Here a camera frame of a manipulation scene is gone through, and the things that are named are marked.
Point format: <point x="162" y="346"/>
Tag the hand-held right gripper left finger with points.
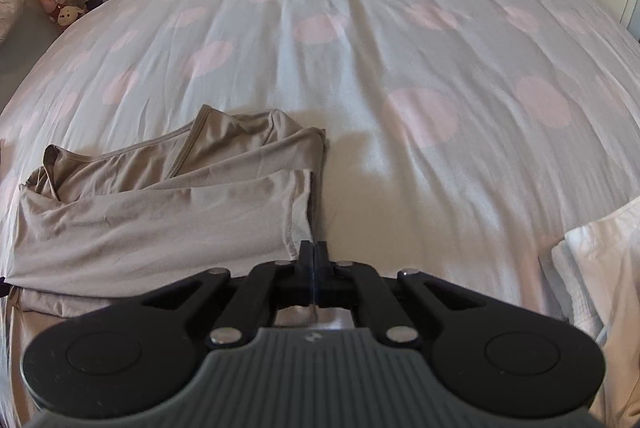
<point x="306" y="265"/>

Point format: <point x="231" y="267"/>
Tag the pink polka dot bed sheet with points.
<point x="380" y="57"/>

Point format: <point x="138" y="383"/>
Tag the white plush toy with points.
<point x="9" y="7"/>

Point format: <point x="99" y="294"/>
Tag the cream cloth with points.
<point x="622" y="348"/>

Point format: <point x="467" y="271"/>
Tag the beige garment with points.
<point x="150" y="228"/>

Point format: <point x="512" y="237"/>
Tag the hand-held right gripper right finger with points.
<point x="322" y="265"/>

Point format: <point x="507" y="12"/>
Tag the white cloth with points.
<point x="580" y="268"/>

